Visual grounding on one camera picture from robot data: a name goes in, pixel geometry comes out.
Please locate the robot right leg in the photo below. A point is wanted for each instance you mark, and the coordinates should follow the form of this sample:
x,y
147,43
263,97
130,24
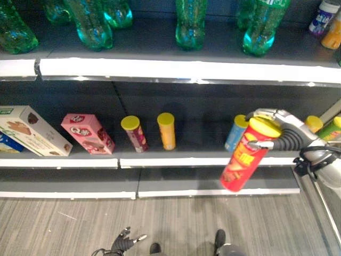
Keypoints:
x,y
230,250

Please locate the green chips can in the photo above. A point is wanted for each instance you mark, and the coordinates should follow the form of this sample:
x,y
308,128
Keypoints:
x,y
331,130

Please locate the yellow-lidded chips can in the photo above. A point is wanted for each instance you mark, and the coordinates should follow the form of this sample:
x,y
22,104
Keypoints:
x,y
314,123

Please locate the green plastic soda bottle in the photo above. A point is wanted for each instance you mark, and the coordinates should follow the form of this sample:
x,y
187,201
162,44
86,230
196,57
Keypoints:
x,y
14,32
120,16
92,29
243,14
190,26
56,12
262,32

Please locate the white cookie box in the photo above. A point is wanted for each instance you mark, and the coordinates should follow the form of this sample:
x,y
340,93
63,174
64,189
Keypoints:
x,y
34,133

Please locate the narrow grey shelf board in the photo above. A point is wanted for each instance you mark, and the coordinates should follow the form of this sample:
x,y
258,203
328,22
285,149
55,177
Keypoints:
x,y
66,188
53,162
16,66

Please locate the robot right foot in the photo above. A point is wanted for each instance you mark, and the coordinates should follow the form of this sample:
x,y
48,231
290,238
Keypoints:
x,y
220,238

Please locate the blue chips can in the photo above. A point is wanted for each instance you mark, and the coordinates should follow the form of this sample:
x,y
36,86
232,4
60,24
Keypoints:
x,y
234,137

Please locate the orange chips can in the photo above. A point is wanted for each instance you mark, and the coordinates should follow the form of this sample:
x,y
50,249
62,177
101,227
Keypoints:
x,y
167,133

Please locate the orange juice bottle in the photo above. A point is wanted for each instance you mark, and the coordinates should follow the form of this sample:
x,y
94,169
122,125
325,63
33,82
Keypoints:
x,y
332,36

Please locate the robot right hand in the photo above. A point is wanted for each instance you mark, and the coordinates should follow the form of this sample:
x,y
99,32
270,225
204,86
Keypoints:
x,y
295,130

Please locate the maroon chips can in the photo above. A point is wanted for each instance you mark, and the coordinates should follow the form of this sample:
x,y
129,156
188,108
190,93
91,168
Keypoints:
x,y
137,137

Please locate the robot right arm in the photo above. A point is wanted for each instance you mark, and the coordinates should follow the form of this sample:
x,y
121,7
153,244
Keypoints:
x,y
330,184

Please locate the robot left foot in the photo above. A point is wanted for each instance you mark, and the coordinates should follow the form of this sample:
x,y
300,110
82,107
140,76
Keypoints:
x,y
155,248

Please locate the blue snack box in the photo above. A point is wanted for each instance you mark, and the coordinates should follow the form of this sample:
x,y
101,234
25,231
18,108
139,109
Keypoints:
x,y
8,145

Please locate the pink snack box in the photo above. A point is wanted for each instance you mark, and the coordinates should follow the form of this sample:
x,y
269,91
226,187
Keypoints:
x,y
88,134

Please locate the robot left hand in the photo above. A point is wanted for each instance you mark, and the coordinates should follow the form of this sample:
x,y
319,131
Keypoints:
x,y
121,243

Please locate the white purple drink bottle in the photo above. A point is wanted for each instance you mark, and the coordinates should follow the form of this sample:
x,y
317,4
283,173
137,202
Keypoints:
x,y
321,18

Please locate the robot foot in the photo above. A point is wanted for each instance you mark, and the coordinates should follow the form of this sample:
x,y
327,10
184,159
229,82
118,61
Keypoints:
x,y
155,248
220,238

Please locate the red chips can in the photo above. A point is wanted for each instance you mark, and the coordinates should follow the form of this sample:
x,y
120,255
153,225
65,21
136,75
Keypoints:
x,y
243,165

